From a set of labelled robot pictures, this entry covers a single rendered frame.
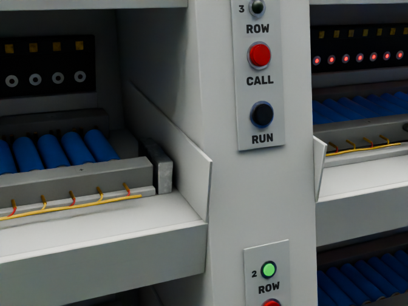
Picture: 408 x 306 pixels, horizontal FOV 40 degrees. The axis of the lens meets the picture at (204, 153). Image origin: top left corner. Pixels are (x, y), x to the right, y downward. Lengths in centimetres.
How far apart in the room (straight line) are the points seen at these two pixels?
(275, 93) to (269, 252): 12
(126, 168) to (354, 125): 24
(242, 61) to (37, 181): 17
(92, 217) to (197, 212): 8
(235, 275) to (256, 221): 4
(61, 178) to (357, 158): 27
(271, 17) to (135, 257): 20
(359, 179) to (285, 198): 9
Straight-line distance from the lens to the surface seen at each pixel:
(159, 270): 42
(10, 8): 38
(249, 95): 41
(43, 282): 39
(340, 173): 51
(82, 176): 42
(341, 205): 47
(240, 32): 41
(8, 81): 53
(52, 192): 42
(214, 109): 40
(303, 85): 44
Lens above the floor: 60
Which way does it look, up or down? 9 degrees down
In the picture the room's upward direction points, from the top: 3 degrees counter-clockwise
